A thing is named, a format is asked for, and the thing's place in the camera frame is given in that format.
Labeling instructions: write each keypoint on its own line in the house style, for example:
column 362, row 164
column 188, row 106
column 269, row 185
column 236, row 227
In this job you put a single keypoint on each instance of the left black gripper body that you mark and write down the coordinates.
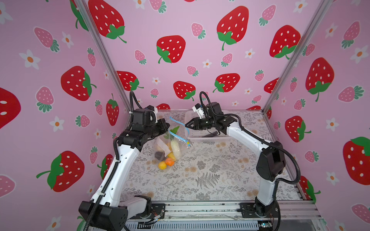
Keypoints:
column 153, row 129

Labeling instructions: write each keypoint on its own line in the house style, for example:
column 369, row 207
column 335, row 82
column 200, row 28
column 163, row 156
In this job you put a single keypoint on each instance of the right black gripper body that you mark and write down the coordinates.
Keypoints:
column 207, row 122

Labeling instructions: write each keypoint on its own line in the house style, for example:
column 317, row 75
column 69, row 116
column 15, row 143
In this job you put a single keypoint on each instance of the white toy radish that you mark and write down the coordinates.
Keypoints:
column 175, row 143

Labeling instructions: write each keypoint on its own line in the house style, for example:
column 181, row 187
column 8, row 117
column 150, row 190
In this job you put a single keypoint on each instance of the clear zip top bag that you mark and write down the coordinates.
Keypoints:
column 162, row 143

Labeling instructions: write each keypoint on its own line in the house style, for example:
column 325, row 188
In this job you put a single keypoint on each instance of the yellow toy banana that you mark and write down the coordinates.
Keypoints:
column 171, row 155

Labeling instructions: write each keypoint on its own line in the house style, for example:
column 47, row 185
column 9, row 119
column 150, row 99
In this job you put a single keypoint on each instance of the yellow toy lemon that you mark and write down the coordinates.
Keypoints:
column 162, row 165

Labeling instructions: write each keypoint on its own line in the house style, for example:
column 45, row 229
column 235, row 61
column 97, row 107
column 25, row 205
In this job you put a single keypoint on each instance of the orange toy tangerine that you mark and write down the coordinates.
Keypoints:
column 169, row 161

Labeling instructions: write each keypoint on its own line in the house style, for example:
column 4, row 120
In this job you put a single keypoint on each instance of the white plastic basket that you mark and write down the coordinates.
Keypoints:
column 197, row 135

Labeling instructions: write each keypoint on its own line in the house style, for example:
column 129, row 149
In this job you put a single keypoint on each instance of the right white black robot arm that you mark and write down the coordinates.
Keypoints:
column 271, row 155

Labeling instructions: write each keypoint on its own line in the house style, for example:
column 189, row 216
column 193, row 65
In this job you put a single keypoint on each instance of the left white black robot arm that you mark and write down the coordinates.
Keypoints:
column 105, row 210

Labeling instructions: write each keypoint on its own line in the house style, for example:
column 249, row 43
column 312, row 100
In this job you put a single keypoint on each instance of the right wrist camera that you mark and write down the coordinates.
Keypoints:
column 199, row 110

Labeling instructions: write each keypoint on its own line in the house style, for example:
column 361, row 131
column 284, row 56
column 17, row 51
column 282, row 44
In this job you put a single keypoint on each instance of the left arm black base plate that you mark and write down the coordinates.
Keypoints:
column 156, row 209

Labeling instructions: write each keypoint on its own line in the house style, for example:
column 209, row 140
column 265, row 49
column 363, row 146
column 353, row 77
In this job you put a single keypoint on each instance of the aluminium front rail frame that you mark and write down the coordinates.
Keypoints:
column 223, row 216

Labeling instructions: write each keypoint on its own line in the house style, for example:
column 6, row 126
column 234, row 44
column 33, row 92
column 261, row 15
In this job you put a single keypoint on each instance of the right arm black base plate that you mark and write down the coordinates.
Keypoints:
column 252, row 210

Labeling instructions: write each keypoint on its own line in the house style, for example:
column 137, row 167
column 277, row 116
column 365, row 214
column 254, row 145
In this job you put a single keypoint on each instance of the left aluminium corner post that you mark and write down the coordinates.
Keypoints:
column 105, row 22

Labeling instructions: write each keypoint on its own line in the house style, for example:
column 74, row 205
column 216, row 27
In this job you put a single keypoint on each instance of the aluminium corner post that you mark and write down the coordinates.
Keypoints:
column 313, row 24
column 105, row 22

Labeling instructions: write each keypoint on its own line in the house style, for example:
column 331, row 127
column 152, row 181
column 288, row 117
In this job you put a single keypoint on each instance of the right aluminium corner post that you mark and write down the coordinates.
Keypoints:
column 313, row 24

